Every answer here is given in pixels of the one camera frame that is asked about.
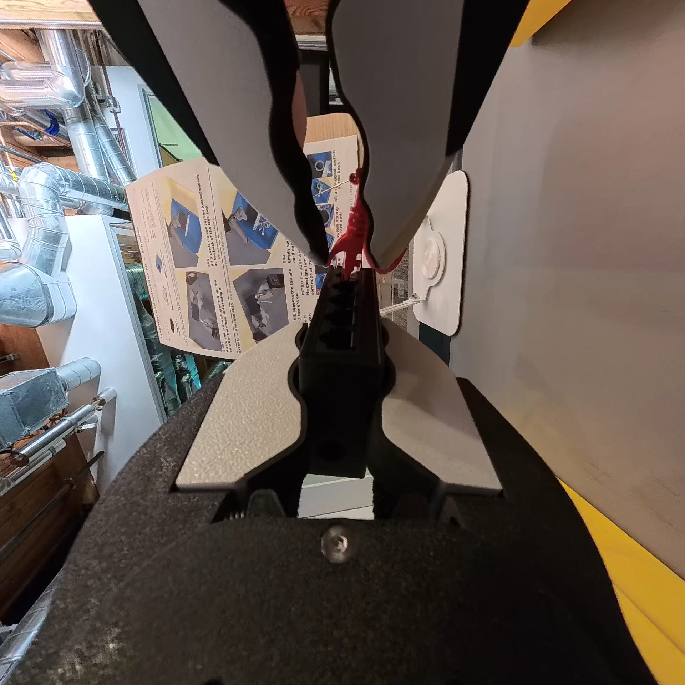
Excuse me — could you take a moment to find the silver ventilation duct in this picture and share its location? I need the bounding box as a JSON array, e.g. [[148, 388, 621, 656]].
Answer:
[[0, 27, 137, 185], [0, 161, 129, 328], [0, 580, 60, 685]]

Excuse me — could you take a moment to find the instruction poster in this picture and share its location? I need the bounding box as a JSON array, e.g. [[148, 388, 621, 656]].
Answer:
[[126, 135, 359, 359]]

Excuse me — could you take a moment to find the black ethernet switch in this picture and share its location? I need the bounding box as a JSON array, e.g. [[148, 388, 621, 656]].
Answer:
[[297, 267, 396, 480]]

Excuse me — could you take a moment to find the red ethernet cable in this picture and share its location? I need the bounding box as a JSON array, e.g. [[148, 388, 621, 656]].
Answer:
[[326, 167, 403, 281]]

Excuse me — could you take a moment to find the white stand base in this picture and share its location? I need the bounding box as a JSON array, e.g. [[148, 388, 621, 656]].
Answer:
[[377, 170, 469, 337]]

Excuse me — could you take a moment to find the grey square duct box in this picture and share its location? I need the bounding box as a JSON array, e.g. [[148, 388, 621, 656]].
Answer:
[[0, 357, 102, 453]]

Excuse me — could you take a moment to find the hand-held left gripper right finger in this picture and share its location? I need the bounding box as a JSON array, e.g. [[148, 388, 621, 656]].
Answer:
[[368, 316, 504, 519]]

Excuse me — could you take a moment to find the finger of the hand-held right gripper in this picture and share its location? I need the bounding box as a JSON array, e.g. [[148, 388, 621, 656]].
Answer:
[[136, 0, 331, 265], [326, 0, 465, 271]]

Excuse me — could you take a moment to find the instruction sheet on board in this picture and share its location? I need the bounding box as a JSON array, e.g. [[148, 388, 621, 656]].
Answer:
[[302, 112, 360, 148]]

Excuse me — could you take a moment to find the brown wooden beam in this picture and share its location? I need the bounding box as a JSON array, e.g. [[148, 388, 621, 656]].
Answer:
[[284, 0, 335, 33]]

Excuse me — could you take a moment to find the shiny metal rod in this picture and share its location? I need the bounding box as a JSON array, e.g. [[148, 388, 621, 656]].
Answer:
[[11, 388, 117, 465]]

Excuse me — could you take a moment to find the yellow plastic bin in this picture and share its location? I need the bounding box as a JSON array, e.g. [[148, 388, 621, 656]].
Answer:
[[557, 479, 685, 685], [508, 0, 573, 49]]

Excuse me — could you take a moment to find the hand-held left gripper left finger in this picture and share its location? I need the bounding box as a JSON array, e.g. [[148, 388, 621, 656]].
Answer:
[[176, 321, 311, 517]]

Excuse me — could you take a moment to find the green tinted window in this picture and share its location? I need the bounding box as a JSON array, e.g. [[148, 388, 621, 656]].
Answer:
[[144, 88, 204, 167]]

